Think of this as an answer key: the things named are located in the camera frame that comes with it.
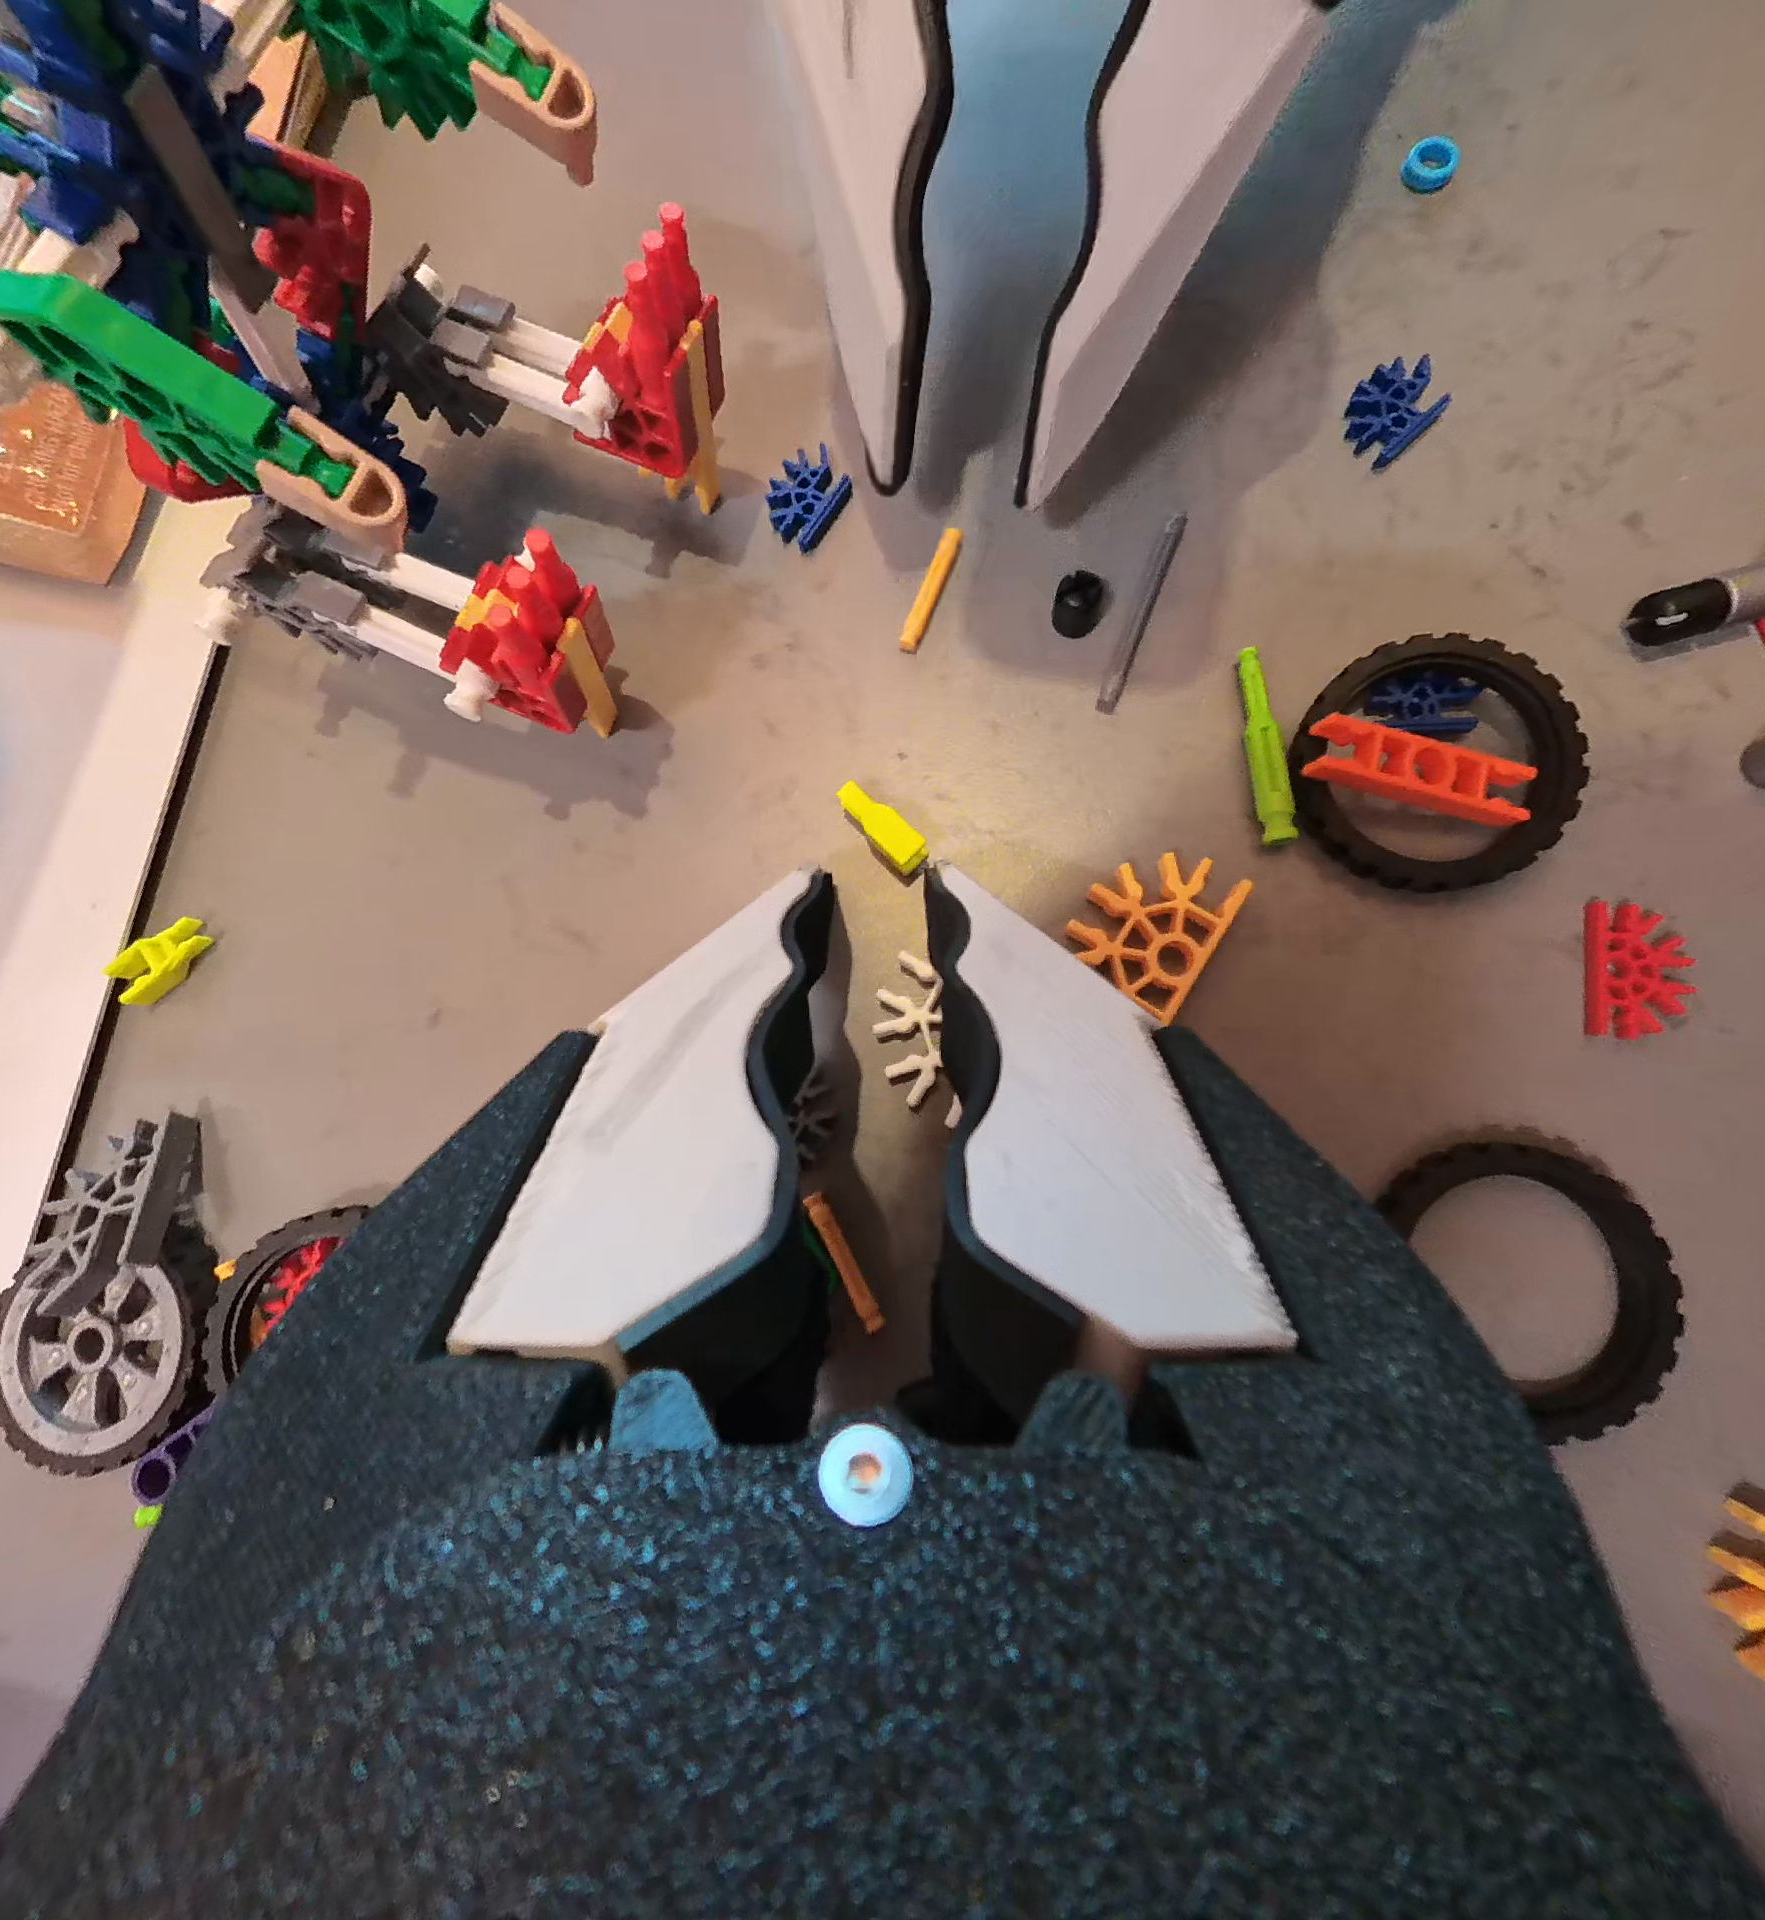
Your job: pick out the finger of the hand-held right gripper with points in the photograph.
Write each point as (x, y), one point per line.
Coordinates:
(859, 151)
(1184, 151)

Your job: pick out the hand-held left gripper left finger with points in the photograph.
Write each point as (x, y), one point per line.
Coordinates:
(626, 1170)

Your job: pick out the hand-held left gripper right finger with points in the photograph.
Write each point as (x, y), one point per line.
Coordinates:
(1108, 1184)

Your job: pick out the thin grey toy rod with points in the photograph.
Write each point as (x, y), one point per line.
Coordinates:
(1141, 615)

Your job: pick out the multicoloured toy construction model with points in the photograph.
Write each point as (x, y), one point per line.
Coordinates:
(102, 339)

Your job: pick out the grey toy snowflake connector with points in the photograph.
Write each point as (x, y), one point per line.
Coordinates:
(817, 1119)

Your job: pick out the small green toy connector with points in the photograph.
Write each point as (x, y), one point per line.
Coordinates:
(818, 1252)

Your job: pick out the orange toy rod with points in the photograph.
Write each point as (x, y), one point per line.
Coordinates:
(932, 590)
(844, 1263)

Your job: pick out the white toy snowflake connector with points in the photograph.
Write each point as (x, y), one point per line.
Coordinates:
(925, 1021)

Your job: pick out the orange toy fan connector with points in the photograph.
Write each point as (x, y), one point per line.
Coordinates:
(1108, 919)

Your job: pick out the blue toy connector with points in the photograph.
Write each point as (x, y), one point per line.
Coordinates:
(1421, 701)
(810, 503)
(1392, 409)

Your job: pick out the small red toy connector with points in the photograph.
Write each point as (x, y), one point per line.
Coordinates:
(297, 1274)

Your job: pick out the black toy tyre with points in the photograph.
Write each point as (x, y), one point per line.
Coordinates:
(1655, 1290)
(1437, 872)
(223, 1304)

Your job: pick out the black toy cap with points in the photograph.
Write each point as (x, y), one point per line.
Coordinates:
(1077, 604)

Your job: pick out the orange toy ladder piece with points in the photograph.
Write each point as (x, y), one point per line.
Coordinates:
(1421, 794)

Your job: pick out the small yellow toy connector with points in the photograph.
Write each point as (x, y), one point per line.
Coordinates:
(154, 963)

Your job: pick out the red toy fan connector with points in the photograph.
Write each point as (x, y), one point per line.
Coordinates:
(1602, 968)

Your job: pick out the grey toy wheel with tyre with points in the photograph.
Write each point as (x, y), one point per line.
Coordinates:
(86, 1351)

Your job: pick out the white flat board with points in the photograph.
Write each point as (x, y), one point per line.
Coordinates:
(56, 930)

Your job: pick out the red and grey toy assembly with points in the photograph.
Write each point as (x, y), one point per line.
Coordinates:
(1708, 600)

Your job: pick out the colourful toy instruction booklet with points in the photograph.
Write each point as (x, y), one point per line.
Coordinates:
(27, 495)

